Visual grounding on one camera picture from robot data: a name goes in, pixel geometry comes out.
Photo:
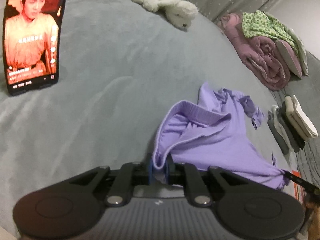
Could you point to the white plush dog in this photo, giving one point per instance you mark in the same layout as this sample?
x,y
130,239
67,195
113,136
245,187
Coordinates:
x,y
172,7

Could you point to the stack of folded clothes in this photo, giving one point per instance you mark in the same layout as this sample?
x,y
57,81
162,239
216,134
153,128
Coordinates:
x,y
292,125

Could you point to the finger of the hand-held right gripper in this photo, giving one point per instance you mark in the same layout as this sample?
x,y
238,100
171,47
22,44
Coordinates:
x,y
302,183

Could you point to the purple pants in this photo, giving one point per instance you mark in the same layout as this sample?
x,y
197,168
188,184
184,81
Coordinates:
x,y
207,145

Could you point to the green patterned cloth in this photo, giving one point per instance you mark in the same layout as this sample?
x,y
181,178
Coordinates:
x,y
262,23

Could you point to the grey bed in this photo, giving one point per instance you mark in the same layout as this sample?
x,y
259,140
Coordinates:
x,y
100,117

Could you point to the smartphone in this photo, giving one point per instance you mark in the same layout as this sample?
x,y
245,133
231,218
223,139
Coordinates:
x,y
32,37

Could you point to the white pillow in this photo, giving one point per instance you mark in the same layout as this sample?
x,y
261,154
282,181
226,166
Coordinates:
x,y
301,52

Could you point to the pink pillow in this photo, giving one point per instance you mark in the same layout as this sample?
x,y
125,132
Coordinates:
x,y
290,57

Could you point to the folded pink quilt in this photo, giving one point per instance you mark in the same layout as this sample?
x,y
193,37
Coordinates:
x,y
255,55

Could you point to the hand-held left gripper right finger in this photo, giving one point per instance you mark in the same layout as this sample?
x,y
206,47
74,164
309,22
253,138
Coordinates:
x,y
168,172

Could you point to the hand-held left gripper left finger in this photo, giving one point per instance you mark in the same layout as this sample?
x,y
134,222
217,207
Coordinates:
x,y
150,173

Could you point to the orange book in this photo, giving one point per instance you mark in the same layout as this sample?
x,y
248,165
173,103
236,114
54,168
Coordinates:
x,y
298,190

